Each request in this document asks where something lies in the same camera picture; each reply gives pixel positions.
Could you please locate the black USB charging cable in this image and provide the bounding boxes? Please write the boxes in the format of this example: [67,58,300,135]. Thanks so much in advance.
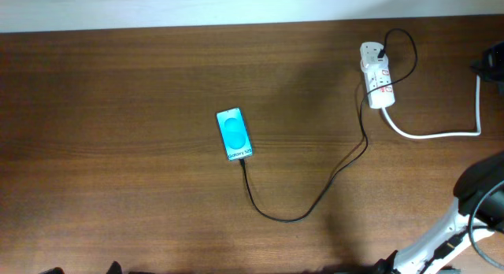
[238,28,418,224]

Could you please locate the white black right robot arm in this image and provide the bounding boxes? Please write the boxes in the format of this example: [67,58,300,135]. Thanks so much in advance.
[360,42,503,273]

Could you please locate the blue screen Galaxy smartphone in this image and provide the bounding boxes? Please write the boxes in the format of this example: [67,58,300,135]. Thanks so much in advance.
[216,108,254,161]

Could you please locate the white power strip cord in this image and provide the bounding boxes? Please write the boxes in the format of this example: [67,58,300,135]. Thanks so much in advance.
[380,75,483,140]

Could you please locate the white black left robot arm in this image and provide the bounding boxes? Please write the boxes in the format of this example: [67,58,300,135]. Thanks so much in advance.
[39,261,124,274]

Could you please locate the white power strip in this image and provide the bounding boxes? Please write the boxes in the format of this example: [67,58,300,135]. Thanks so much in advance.
[359,42,395,109]

